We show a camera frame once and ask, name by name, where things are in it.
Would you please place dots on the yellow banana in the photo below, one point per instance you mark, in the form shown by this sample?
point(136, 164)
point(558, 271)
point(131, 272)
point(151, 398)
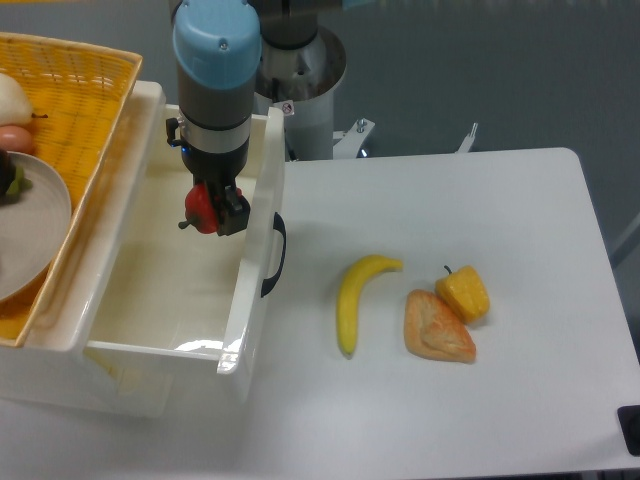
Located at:
point(348, 297)

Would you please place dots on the white drawer cabinet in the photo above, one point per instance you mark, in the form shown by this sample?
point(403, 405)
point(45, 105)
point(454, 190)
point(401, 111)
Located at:
point(55, 365)

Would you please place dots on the black corner device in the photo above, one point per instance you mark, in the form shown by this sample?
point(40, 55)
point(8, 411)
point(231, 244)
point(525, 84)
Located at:
point(629, 420)

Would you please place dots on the grey round plate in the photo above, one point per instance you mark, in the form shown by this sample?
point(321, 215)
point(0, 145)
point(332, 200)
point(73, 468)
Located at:
point(34, 227)

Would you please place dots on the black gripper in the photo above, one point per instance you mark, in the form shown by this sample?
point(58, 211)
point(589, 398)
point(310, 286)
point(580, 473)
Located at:
point(216, 157)

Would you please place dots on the triangular toast bread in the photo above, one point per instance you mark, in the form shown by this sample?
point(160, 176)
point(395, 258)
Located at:
point(432, 331)

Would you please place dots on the red bell pepper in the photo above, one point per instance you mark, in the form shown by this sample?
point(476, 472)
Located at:
point(200, 213)

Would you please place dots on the white metal bracket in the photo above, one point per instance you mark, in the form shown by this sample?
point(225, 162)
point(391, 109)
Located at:
point(469, 140)

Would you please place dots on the yellow bell pepper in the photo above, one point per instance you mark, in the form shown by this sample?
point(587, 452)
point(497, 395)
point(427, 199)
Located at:
point(463, 290)

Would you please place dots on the white pear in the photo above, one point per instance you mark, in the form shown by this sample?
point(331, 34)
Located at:
point(16, 108)

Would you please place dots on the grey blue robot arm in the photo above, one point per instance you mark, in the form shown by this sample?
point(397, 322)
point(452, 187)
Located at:
point(238, 58)

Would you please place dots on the dark purple mangosteen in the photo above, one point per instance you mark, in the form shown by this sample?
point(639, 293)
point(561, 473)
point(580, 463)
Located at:
point(13, 180)

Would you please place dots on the yellow woven basket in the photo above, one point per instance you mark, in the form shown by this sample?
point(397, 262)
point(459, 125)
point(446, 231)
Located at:
point(83, 89)

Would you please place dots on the open upper white drawer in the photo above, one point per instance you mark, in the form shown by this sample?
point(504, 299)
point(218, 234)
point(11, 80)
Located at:
point(187, 305)

